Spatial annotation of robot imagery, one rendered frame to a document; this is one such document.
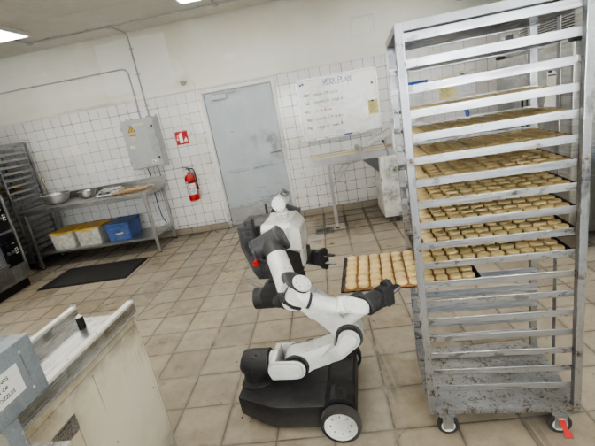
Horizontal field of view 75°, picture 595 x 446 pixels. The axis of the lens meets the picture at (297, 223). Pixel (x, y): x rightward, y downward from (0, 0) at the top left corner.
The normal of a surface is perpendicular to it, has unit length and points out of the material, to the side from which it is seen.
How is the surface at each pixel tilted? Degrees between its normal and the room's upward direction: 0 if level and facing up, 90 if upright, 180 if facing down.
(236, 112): 90
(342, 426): 90
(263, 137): 90
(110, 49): 90
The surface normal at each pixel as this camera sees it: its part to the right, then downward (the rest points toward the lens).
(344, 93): -0.05, 0.29
